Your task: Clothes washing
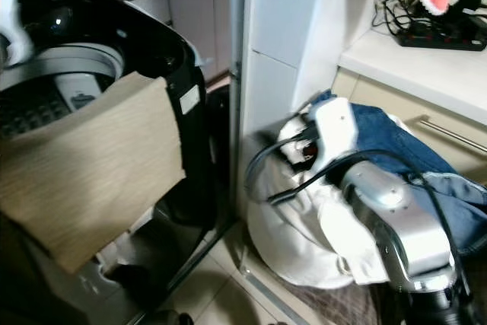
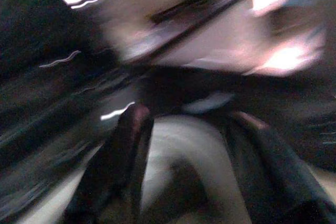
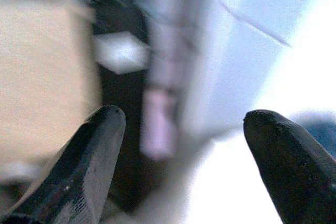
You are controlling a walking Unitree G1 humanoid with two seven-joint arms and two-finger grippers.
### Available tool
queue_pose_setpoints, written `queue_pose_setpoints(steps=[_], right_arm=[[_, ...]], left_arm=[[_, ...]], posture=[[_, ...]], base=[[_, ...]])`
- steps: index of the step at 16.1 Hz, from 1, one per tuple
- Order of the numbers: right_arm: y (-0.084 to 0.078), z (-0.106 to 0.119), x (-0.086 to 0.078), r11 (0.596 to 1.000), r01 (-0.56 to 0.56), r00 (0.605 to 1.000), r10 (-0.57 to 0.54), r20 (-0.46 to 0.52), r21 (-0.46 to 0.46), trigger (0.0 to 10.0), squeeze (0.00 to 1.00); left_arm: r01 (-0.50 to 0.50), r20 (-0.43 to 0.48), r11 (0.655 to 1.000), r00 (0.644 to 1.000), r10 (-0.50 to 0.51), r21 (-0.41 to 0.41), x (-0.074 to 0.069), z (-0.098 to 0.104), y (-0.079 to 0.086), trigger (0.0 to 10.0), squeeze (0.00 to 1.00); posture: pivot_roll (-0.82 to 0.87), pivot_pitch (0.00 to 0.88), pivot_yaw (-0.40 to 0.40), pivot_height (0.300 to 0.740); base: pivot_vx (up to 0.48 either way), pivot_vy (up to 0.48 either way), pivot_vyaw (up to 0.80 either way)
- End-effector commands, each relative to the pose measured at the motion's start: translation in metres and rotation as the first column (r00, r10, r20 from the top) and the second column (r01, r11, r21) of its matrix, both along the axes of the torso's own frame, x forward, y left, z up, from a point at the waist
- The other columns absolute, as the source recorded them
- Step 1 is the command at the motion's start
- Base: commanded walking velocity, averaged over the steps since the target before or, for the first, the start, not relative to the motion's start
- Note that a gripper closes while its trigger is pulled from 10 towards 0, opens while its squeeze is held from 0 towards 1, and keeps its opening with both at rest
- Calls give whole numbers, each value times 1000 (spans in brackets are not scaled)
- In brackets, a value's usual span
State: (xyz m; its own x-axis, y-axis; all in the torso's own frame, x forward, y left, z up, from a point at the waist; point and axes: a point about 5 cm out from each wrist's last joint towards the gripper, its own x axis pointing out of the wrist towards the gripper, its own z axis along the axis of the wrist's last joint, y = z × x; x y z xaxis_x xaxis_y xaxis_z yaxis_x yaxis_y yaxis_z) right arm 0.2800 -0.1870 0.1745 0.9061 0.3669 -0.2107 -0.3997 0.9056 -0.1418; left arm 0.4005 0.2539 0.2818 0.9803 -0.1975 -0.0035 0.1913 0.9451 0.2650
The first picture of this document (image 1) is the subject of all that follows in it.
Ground silver drawer handle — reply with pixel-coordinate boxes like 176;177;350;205
411;115;487;155

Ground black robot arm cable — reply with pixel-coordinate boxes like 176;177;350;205
245;131;466;284

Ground white counter cabinet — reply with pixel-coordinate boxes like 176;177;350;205
331;27;487;185

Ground beige cloth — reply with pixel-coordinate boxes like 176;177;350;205
0;72;188;276

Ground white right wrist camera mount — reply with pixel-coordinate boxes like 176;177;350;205
304;99;360;163

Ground black power strip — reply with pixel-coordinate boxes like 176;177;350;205
396;24;487;53

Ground blue denim jeans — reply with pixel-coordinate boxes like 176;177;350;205
308;89;487;259

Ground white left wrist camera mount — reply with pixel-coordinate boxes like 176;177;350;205
0;0;33;67

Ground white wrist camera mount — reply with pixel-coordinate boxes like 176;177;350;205
304;99;360;163
0;0;33;67

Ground black tangled power cord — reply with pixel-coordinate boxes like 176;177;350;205
371;0;487;37

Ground silver metal door frame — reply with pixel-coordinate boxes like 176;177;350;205
224;0;249;223

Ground black top-load washing machine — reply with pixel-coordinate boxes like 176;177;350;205
0;0;237;325

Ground brown woven floor mat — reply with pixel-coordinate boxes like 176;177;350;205
278;272;385;325

